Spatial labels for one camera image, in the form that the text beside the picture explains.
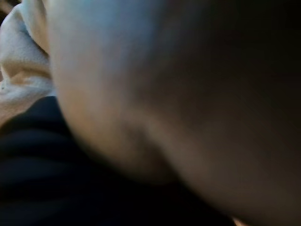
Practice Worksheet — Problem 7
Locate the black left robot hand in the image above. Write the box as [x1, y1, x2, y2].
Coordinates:
[0, 96, 236, 226]

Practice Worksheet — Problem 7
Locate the white fringed cushion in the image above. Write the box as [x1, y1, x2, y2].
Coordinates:
[0, 0, 301, 226]

